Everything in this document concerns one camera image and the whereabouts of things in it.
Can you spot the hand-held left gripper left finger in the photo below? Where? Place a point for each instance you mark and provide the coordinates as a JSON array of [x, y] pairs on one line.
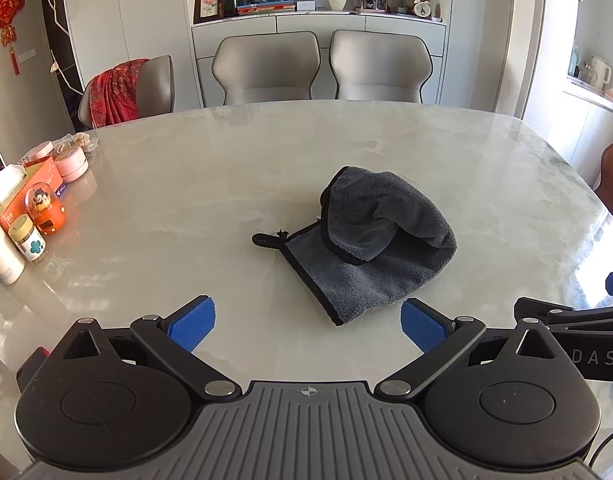
[[194, 322]]

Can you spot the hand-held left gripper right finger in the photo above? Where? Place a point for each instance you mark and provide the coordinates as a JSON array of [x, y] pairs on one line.
[[424, 325]]

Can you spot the grey towel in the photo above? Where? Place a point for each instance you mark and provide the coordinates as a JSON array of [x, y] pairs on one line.
[[376, 260]]

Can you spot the white counter cabinet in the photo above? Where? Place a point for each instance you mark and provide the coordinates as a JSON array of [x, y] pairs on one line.
[[593, 125]]

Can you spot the red phone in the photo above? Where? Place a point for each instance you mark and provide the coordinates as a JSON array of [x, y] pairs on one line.
[[29, 370]]

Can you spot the orange dome toy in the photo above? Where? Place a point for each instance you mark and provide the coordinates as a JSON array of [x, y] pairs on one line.
[[46, 217]]

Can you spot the jar with clover label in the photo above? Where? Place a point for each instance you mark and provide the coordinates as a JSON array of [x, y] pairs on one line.
[[29, 242]]

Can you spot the pink round container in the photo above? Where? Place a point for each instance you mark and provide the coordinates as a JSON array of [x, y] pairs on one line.
[[39, 150], [71, 166]]

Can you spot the white bottle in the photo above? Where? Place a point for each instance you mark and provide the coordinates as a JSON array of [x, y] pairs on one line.
[[1, 250]]

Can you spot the white kettle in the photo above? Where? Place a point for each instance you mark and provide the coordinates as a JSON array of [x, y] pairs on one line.
[[598, 72]]

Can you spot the orange tissue box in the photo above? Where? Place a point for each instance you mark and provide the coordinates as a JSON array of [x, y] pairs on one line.
[[46, 172]]

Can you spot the clear plastic wrapping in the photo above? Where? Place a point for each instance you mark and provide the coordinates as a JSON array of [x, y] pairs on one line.
[[76, 141]]

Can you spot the teal bottle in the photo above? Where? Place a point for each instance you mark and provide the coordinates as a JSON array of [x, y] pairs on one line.
[[574, 62]]

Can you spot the beige dining chair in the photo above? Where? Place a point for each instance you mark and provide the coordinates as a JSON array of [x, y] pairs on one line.
[[381, 67], [266, 70], [159, 85]]

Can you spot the red patterned cloth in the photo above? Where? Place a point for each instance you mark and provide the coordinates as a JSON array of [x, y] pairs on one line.
[[116, 95]]

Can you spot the white branch decoration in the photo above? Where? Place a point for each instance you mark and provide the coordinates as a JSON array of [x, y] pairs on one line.
[[54, 65]]

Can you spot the white alarm clock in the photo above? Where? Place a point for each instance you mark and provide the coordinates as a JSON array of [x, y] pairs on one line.
[[422, 9]]

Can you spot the stack of books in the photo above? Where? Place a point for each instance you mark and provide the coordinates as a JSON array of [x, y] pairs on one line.
[[266, 7]]

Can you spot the small white box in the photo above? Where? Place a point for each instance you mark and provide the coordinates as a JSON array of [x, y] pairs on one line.
[[306, 5]]

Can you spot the picture frame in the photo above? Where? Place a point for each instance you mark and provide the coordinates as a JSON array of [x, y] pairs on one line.
[[209, 6]]

